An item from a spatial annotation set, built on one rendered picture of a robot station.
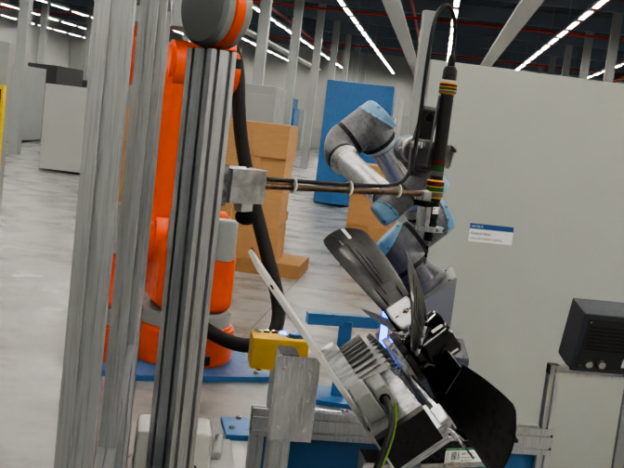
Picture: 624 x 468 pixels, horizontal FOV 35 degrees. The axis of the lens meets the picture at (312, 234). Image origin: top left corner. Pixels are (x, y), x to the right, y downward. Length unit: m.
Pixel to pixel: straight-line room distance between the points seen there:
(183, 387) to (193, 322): 0.13
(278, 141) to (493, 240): 6.19
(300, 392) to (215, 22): 0.88
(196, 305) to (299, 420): 0.48
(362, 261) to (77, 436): 1.38
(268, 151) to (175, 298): 8.48
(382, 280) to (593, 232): 2.28
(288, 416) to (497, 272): 2.29
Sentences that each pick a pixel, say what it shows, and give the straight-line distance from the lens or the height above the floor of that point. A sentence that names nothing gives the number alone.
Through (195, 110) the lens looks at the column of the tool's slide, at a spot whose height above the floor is 1.68.
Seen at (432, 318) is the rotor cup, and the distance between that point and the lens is 2.37.
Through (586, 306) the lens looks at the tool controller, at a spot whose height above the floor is 1.24.
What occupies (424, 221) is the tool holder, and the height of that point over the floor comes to 1.48.
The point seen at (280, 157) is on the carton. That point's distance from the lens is 10.38.
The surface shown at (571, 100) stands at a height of 1.90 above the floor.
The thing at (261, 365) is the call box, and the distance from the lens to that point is 2.77.
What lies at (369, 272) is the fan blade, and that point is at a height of 1.34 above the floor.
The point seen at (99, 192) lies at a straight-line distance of 1.08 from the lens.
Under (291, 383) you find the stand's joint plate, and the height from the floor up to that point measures 1.09.
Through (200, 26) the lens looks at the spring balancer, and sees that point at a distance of 1.93.
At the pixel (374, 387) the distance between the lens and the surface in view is 2.08.
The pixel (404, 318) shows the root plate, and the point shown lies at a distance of 2.39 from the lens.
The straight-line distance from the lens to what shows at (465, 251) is 4.38.
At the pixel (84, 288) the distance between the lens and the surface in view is 1.09.
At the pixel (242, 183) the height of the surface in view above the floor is 1.55.
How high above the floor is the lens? 1.69
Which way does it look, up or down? 7 degrees down
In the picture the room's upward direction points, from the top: 7 degrees clockwise
